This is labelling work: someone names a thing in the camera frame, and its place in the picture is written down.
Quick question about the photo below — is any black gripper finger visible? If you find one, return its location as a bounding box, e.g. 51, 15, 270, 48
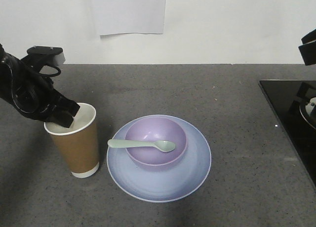
301, 29, 316, 44
298, 40, 316, 66

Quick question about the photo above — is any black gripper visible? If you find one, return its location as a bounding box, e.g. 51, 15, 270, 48
4, 53, 80, 128

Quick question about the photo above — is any brown paper cup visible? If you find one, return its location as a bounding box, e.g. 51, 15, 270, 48
44, 103, 100, 179

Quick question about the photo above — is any lilac plastic bowl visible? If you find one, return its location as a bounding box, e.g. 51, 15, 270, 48
124, 116, 189, 173

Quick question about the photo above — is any light green plastic spoon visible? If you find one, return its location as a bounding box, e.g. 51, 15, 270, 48
107, 139, 176, 152

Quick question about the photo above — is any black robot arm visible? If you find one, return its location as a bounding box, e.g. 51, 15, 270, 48
0, 46, 80, 128

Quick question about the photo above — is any light blue round plate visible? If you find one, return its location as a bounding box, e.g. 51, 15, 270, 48
107, 114, 211, 203

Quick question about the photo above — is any black glass gas hob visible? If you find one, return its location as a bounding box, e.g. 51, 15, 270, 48
259, 79, 316, 183

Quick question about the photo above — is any white paper sheet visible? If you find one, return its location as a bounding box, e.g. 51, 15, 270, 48
91, 0, 166, 36

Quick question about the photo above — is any gas burner ring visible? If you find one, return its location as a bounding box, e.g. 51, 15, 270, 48
299, 96, 316, 131

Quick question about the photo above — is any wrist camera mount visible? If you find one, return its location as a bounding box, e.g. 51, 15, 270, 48
21, 46, 66, 73

